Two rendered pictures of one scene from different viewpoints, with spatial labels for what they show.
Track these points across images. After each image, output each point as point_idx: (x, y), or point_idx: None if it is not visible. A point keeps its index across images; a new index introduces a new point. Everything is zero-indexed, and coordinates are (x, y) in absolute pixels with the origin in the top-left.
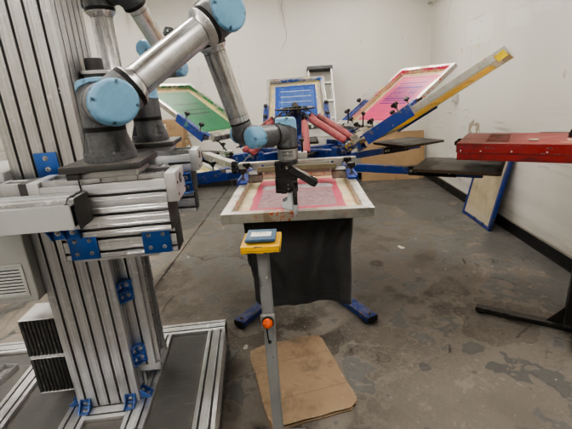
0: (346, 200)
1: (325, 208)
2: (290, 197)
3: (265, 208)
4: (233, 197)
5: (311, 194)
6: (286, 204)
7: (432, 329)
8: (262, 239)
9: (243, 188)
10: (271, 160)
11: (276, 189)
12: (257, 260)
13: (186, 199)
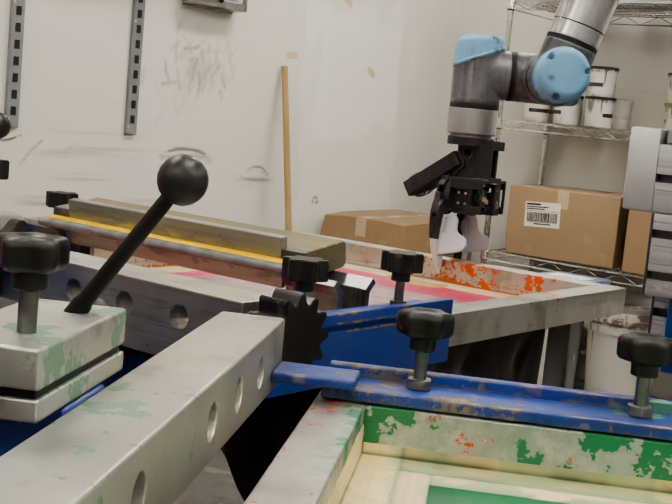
0: None
1: (393, 248)
2: (471, 223)
3: (470, 301)
4: (537, 298)
5: (268, 286)
6: (481, 239)
7: None
8: (578, 274)
9: (455, 305)
10: (86, 265)
11: (503, 204)
12: (579, 330)
13: None
